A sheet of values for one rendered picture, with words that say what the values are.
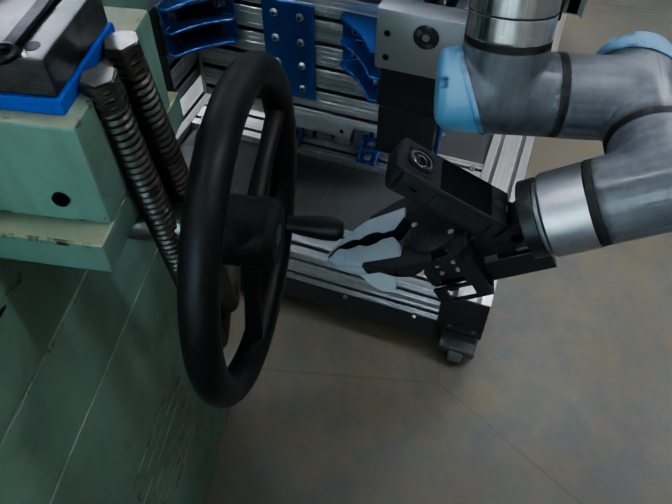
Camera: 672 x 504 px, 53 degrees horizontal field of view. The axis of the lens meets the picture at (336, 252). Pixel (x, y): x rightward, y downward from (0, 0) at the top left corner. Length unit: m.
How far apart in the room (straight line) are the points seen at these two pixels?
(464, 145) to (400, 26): 0.70
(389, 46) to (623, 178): 0.45
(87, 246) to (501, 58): 0.36
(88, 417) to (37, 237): 0.29
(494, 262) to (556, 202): 0.09
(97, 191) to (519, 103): 0.35
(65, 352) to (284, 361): 0.80
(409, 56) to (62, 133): 0.57
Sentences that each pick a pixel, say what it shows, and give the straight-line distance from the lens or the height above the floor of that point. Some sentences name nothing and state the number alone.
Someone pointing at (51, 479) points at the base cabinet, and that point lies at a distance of 0.72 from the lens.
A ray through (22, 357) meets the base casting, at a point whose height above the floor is 0.74.
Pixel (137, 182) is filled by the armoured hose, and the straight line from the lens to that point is 0.52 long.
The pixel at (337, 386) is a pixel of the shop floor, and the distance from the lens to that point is 1.39.
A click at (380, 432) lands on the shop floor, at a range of 1.35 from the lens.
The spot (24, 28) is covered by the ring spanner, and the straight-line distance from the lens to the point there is 0.46.
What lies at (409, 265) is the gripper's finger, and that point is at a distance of 0.60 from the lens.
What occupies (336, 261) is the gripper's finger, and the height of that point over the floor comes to 0.71.
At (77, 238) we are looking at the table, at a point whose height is 0.87.
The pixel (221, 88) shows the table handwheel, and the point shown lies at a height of 0.95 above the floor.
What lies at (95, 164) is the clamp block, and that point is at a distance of 0.47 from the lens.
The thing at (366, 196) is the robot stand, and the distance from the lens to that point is 1.43.
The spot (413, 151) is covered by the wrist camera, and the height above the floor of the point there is 0.85.
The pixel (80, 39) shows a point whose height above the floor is 0.98.
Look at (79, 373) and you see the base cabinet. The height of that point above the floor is 0.64.
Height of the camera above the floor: 1.23
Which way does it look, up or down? 50 degrees down
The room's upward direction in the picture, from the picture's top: straight up
